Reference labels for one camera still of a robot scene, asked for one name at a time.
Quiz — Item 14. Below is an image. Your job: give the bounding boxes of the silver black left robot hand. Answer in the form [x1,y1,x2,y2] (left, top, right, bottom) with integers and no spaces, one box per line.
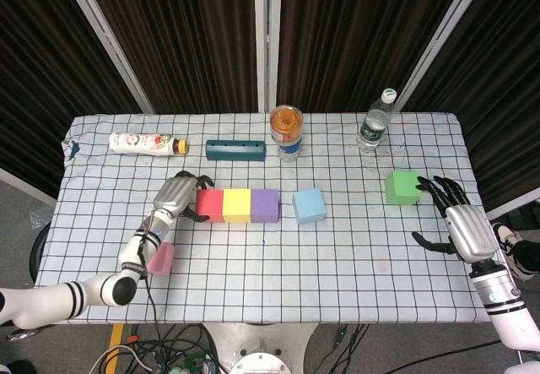
[152,170,214,224]

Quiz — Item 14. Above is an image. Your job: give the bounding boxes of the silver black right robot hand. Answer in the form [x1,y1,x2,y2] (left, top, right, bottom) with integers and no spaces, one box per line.
[411,175,498,265]

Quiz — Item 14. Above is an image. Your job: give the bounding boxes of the red foam cube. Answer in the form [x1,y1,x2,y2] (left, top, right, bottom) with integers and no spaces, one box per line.
[195,189,225,224]

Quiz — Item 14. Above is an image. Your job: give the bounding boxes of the pink foam cube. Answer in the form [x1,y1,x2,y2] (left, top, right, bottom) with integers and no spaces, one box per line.
[146,241,176,276]

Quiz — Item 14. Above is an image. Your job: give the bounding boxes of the green foam cube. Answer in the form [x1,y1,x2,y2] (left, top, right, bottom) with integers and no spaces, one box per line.
[385,170,423,206]

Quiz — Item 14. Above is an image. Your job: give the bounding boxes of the purple foam cube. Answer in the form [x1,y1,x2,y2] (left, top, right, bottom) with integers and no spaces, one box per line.
[251,188,281,224]

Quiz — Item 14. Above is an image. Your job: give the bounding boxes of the light blue foam cube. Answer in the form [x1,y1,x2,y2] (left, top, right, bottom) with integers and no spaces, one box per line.
[292,187,328,225]

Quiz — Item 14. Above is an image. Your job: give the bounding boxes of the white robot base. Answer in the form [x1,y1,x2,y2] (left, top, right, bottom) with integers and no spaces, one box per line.
[202,322,317,374]

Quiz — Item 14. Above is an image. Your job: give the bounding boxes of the white black sneaker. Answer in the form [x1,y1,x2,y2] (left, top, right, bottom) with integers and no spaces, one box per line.
[491,221,540,282]

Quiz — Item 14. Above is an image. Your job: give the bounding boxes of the white yellow-capped drink bottle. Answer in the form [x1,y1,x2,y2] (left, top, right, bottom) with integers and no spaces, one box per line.
[108,132,189,156]

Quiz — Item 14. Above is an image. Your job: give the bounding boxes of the yellow foam cube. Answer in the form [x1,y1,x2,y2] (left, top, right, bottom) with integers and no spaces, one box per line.
[222,188,254,224]

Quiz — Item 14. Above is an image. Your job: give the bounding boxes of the teal half-round block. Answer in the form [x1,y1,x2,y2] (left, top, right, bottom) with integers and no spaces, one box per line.
[205,138,267,163]

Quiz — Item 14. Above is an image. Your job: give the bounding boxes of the white black-checked tablecloth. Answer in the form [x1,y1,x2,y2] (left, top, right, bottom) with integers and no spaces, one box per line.
[34,111,505,325]

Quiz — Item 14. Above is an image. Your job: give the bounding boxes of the clear jar of rubber bands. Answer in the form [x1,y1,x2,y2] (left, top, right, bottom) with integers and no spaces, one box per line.
[269,104,305,145]

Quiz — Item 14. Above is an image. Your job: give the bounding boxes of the dark pleated partition panel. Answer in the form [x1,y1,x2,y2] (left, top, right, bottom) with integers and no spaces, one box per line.
[0,0,143,198]
[82,0,259,113]
[404,0,540,213]
[276,0,469,113]

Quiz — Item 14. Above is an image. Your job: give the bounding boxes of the clear green-label water bottle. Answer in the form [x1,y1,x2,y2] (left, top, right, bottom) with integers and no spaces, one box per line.
[356,88,399,152]

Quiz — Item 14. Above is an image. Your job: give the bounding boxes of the black round stool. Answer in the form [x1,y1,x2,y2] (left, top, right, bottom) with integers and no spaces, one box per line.
[29,221,54,283]

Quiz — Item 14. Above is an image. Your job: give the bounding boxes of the white partition base rail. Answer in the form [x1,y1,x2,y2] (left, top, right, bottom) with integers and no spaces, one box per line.
[484,198,540,221]

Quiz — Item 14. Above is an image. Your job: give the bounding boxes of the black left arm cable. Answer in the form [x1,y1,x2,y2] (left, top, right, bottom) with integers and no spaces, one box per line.
[137,221,160,335]

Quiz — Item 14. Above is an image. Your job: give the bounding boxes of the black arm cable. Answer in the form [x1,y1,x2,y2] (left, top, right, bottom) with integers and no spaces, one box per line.
[362,339,505,374]
[137,221,160,335]

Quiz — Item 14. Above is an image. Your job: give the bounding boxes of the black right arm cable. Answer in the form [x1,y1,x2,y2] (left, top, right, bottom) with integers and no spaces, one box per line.
[362,339,505,374]

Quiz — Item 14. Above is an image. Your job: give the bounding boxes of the black floor cable tangle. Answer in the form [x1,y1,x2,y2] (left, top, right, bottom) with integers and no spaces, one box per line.
[126,323,224,374]

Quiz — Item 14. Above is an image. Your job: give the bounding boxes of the black cables with green plug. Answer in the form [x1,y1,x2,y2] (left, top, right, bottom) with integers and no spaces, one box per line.
[314,323,372,374]

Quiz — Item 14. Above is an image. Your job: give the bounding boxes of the white partition frame post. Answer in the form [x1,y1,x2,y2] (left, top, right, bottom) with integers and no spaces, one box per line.
[394,0,494,113]
[57,0,155,114]
[252,0,283,113]

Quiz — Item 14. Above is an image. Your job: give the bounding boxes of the white floor cable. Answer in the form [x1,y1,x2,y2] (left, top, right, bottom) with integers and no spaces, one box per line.
[88,344,149,374]

